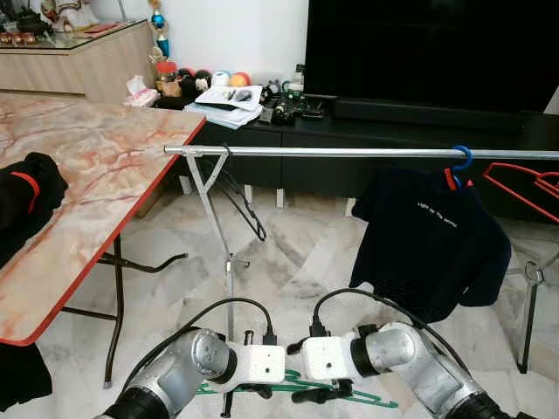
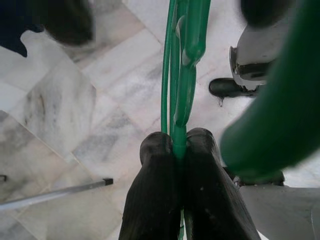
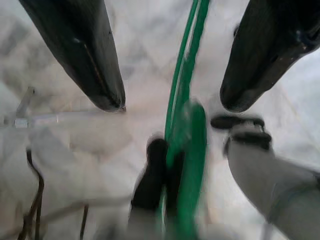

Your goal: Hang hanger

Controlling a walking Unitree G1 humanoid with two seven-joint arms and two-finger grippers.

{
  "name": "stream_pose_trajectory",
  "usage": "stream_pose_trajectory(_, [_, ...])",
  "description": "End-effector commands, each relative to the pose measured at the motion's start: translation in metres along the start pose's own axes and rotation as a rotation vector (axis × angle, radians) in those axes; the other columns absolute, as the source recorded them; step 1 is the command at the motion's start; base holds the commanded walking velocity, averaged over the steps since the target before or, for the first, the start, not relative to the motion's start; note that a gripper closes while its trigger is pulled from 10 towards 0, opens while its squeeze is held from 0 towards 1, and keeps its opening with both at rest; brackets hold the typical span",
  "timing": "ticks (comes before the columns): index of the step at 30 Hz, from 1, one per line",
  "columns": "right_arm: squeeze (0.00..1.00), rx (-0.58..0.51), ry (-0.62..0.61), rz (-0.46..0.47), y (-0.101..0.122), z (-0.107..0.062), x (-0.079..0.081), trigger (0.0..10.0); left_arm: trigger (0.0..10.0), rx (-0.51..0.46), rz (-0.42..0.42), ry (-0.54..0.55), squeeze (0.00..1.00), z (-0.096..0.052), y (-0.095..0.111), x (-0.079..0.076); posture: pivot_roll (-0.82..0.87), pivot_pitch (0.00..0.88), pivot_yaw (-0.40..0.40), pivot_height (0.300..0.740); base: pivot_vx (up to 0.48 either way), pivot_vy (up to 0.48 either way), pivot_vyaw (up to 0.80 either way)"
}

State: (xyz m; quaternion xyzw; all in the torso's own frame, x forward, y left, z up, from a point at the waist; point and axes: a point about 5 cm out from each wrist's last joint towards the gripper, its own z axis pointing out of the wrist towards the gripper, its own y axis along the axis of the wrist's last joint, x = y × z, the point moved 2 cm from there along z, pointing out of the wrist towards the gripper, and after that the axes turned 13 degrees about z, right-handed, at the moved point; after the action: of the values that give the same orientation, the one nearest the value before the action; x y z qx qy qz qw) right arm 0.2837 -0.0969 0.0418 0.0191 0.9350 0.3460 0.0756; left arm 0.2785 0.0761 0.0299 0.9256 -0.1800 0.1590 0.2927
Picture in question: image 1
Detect white magazine stack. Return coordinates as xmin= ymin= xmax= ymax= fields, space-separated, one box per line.
xmin=185 ymin=85 xmax=265 ymax=130

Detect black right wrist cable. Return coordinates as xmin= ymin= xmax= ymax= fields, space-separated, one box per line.
xmin=312 ymin=288 xmax=473 ymax=394

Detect red plastic hanger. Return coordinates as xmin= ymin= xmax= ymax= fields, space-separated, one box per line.
xmin=482 ymin=162 xmax=559 ymax=223

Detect navy t-shirt white print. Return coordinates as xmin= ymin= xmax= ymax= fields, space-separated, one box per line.
xmin=349 ymin=168 xmax=513 ymax=326

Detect black soundbar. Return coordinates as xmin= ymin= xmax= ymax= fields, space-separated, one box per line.
xmin=335 ymin=96 xmax=528 ymax=134

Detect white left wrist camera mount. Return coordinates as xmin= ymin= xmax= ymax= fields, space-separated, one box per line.
xmin=229 ymin=343 xmax=287 ymax=388

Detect black plush toy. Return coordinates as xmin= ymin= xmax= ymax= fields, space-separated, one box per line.
xmin=179 ymin=70 xmax=212 ymax=95

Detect green plastic hanger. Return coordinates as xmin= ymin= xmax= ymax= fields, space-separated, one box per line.
xmin=194 ymin=368 xmax=400 ymax=409

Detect gold trophy blue ornaments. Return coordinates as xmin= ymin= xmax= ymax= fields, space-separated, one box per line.
xmin=147 ymin=0 xmax=169 ymax=60

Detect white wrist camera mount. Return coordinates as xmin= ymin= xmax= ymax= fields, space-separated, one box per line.
xmin=288 ymin=335 xmax=355 ymax=383
xmin=229 ymin=343 xmax=287 ymax=388

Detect silver metal clothes rack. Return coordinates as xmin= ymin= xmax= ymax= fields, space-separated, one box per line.
xmin=164 ymin=144 xmax=559 ymax=374

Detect marble folding table red edge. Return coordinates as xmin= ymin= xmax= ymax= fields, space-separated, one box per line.
xmin=0 ymin=94 xmax=206 ymax=389

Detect black shirt red collar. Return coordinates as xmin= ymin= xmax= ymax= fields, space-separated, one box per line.
xmin=0 ymin=153 xmax=69 ymax=267

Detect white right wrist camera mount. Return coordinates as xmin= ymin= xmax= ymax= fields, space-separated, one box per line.
xmin=288 ymin=335 xmax=355 ymax=383

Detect pink tissue box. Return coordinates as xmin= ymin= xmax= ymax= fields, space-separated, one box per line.
xmin=125 ymin=76 xmax=160 ymax=108

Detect thin black wire hanger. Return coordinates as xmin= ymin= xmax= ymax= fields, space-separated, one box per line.
xmin=214 ymin=147 xmax=268 ymax=242

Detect blue plastic hanger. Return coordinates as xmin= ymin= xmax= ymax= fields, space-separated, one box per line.
xmin=444 ymin=145 xmax=473 ymax=191

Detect black low tv console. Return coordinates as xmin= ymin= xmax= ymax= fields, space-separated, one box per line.
xmin=153 ymin=96 xmax=559 ymax=223

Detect light wooden sideboard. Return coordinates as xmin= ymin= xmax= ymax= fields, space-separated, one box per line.
xmin=0 ymin=19 xmax=158 ymax=106

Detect black flat television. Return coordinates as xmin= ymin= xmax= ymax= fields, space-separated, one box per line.
xmin=306 ymin=0 xmax=559 ymax=116

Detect red lid jar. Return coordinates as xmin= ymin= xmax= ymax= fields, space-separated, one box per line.
xmin=155 ymin=61 xmax=180 ymax=99

